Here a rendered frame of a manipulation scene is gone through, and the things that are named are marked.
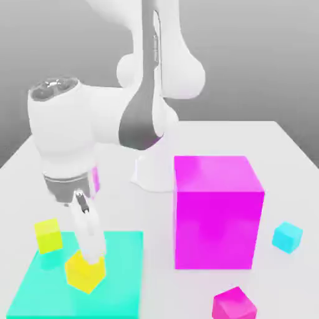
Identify large teal box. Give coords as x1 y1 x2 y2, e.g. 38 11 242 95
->
6 231 145 319

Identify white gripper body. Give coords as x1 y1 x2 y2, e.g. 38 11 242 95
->
70 197 107 260

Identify small lime cube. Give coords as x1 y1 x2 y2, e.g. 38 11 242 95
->
34 217 64 255

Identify small yellow cube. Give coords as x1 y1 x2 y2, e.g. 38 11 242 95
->
64 249 107 295

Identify large magenta box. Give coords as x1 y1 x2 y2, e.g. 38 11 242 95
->
173 155 265 270

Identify small magenta cube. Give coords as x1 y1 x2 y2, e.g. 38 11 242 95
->
211 286 258 319

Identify small cyan cube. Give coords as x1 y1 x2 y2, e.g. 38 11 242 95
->
271 221 304 255

